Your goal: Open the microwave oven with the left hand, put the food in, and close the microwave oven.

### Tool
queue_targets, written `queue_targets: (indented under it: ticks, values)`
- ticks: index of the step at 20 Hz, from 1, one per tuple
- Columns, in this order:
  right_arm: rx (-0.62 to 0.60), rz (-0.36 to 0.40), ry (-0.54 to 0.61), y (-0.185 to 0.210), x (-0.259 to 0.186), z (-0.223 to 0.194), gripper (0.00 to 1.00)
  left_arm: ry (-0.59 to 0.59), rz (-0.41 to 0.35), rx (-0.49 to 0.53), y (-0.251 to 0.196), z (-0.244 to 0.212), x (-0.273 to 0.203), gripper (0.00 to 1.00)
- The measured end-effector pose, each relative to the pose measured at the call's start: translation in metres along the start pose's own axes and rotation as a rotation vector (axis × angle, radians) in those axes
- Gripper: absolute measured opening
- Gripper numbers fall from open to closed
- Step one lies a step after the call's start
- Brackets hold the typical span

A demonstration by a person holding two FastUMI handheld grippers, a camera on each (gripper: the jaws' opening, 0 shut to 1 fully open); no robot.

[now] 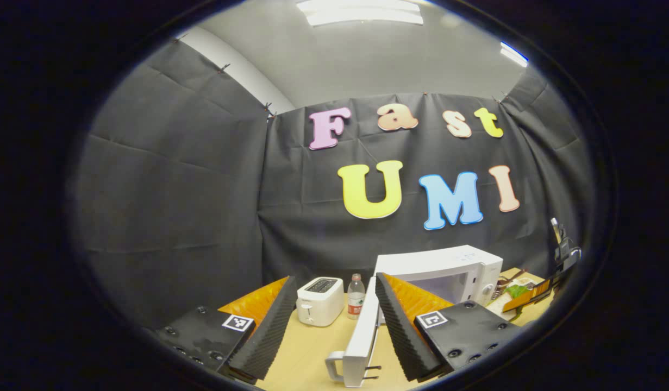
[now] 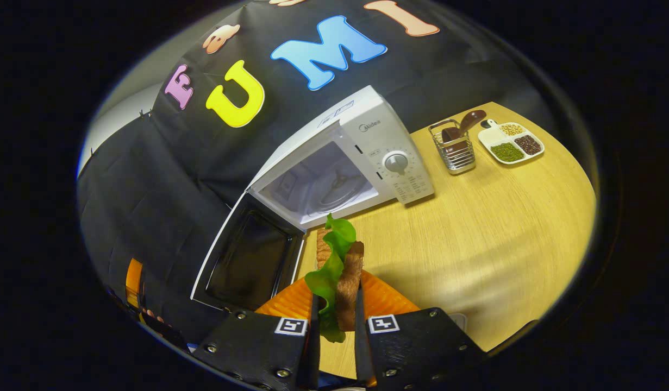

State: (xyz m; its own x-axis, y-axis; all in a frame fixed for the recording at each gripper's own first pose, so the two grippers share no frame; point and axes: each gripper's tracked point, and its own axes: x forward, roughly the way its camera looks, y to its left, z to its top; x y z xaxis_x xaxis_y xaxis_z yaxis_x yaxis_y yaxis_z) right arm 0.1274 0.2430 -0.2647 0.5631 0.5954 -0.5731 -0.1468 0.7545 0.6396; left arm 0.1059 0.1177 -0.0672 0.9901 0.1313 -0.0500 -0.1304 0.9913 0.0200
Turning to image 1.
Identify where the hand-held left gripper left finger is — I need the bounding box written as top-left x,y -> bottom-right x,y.
158,276 -> 298,383

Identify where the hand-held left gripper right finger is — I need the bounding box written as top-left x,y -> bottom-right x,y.
375,273 -> 522,382

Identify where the white microwave oven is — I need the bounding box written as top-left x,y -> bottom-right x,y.
325,244 -> 503,388

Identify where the white toaster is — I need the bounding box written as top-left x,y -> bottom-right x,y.
296,276 -> 345,327

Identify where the clear water bottle red label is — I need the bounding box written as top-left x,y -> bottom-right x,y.
347,273 -> 366,320

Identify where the black backdrop cloth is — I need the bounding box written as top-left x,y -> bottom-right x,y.
68,35 -> 596,326

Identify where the small ceiling light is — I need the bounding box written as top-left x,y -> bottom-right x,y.
500,42 -> 530,68

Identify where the large ceiling light panel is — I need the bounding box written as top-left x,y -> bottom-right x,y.
296,0 -> 424,27

